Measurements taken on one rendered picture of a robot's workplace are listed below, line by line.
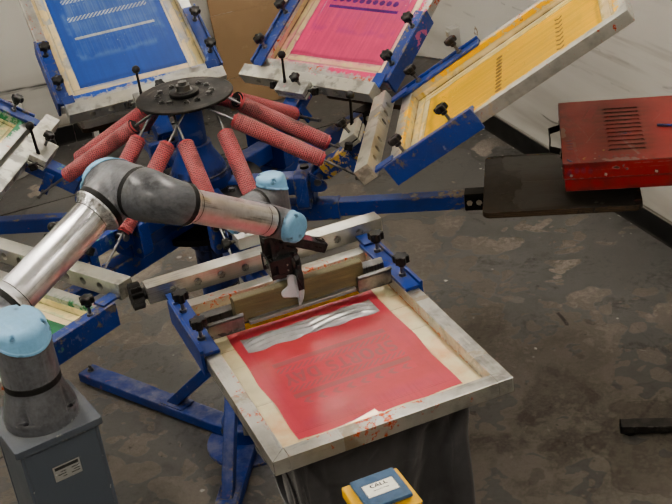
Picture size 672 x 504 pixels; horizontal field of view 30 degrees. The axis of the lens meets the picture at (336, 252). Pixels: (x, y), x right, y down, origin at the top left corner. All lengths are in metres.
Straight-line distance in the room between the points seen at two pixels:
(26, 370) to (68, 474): 0.25
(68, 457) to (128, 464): 1.90
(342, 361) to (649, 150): 1.13
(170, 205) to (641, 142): 1.55
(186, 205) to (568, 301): 2.65
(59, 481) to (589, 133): 1.91
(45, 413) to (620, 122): 2.01
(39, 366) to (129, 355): 2.61
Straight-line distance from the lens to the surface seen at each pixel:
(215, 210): 2.74
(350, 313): 3.23
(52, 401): 2.56
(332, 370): 3.02
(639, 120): 3.84
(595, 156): 3.62
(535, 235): 5.57
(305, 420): 2.87
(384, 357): 3.04
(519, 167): 3.95
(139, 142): 3.81
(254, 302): 3.19
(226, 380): 2.99
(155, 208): 2.66
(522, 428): 4.38
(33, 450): 2.56
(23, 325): 2.51
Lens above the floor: 2.60
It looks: 28 degrees down
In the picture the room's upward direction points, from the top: 8 degrees counter-clockwise
